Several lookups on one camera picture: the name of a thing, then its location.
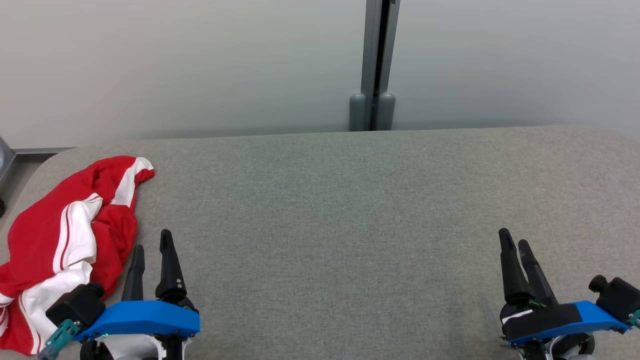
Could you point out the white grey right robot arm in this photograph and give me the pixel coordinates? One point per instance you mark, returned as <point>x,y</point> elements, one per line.
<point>580,357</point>

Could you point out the red shorts with white stripe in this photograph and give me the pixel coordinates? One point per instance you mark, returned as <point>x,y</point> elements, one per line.
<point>45,220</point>

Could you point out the red shirt with white sleeves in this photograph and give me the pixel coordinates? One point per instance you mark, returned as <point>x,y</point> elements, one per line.
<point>75,235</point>

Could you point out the teal left camera plug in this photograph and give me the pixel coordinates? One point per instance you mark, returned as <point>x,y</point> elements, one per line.
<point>60,340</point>

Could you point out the grey cylindrical post foot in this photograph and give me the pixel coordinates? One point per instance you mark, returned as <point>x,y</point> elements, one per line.
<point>386,112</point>
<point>357,112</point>

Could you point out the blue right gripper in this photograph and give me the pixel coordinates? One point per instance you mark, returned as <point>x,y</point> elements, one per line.
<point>545,320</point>

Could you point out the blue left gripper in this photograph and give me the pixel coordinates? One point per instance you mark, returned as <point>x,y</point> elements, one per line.
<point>145,320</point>

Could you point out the grey metal partition post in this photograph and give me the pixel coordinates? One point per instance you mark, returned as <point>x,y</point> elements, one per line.
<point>377,50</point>

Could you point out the grey metal floor rail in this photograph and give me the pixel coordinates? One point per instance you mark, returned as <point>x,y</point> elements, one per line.
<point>30,150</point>

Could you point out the grey fabric sofa seat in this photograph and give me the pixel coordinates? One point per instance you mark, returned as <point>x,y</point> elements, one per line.
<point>350,225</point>

